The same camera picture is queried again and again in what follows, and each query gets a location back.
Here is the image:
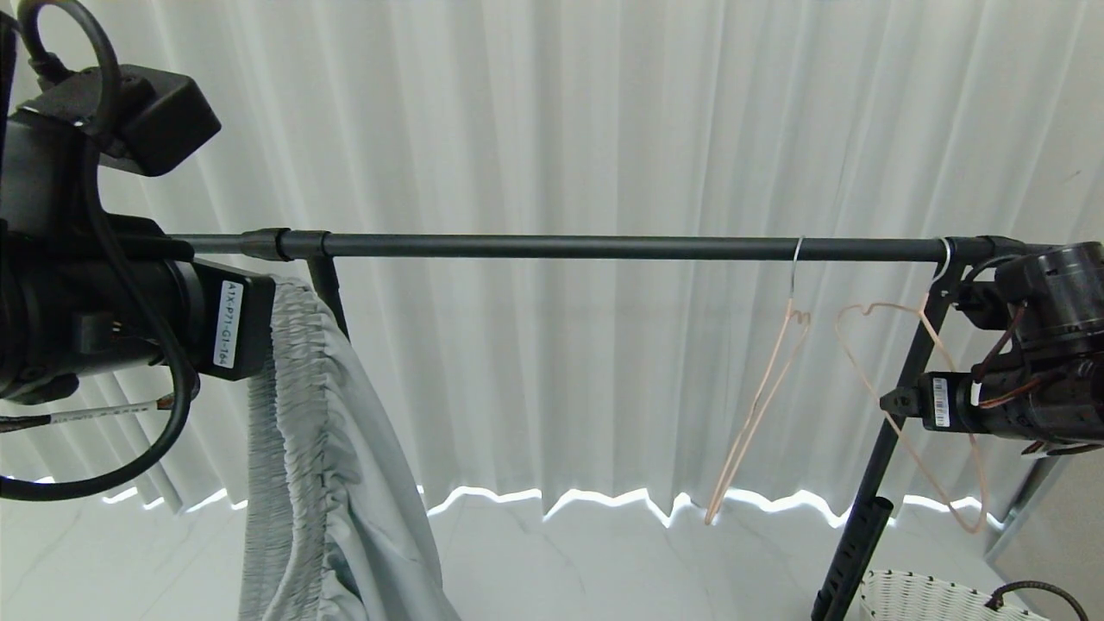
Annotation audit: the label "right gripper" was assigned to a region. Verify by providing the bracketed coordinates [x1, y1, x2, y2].
[919, 362, 1104, 449]

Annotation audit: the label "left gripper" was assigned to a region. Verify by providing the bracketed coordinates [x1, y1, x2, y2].
[0, 214, 277, 405]

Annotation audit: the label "pink clothes hanger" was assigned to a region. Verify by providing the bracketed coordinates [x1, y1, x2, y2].
[835, 240, 988, 534]
[706, 237, 812, 525]

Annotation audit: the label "pale grey shorts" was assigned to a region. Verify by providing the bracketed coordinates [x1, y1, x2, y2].
[239, 276, 462, 621]

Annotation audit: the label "white laundry basket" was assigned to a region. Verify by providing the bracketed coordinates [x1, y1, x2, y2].
[858, 569, 1092, 621]

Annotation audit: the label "black clothes rack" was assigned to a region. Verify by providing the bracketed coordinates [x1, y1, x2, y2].
[168, 229, 1070, 621]

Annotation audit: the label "white curtain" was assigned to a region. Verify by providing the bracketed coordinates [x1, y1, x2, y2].
[0, 0, 1104, 527]

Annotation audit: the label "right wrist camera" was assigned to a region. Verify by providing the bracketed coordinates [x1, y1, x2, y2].
[953, 278, 1014, 333]

